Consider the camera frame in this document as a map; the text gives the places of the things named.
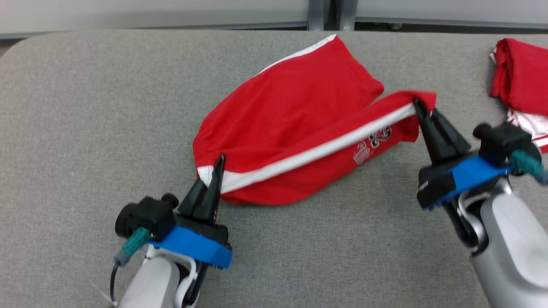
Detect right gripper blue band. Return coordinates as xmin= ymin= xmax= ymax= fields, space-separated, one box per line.
xmin=413 ymin=98 xmax=512 ymax=210

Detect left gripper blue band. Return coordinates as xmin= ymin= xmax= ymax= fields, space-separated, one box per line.
xmin=148 ymin=154 xmax=233 ymax=270

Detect red shirt with white sleeves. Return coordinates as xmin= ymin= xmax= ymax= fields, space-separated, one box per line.
xmin=489 ymin=38 xmax=548 ymax=154

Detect red shorts with white stripe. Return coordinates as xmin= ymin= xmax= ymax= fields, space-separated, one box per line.
xmin=193 ymin=34 xmax=437 ymax=207

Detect left cable with teal plug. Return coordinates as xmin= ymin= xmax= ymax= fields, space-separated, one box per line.
xmin=109 ymin=227 xmax=152 ymax=307

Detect cable with teal plug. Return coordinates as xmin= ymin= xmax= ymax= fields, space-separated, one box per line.
xmin=510 ymin=150 xmax=548 ymax=186
xmin=109 ymin=227 xmax=152 ymax=307

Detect right cable with teal plug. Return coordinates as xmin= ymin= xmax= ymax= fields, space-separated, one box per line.
xmin=510 ymin=150 xmax=548 ymax=186

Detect grey rounded post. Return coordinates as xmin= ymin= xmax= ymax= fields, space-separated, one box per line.
xmin=307 ymin=0 xmax=331 ymax=31
xmin=336 ymin=0 xmax=358 ymax=31

